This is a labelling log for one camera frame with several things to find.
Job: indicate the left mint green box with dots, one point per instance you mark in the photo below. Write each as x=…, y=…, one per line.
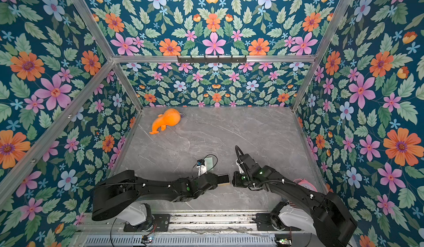
x=209, y=163

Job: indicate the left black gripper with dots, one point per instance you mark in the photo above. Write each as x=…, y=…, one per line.
x=215, y=184

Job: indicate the tan box base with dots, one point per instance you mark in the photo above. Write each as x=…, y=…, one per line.
x=223, y=179

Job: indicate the pink alarm clock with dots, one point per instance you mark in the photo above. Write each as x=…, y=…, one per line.
x=306, y=184

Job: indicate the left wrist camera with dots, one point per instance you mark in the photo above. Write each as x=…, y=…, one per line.
x=201, y=166

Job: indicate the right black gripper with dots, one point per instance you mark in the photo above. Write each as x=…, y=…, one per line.
x=238, y=178

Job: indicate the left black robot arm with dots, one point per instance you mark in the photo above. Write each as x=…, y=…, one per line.
x=113, y=195

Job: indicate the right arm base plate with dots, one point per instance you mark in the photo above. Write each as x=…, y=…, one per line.
x=266, y=223

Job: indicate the orange plush toy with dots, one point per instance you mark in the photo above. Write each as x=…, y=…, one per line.
x=170, y=117

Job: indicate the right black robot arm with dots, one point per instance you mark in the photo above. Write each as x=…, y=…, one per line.
x=324, y=215

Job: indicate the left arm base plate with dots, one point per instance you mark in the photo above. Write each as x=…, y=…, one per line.
x=153, y=223

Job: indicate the black hook rail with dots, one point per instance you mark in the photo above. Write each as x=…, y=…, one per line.
x=212, y=59

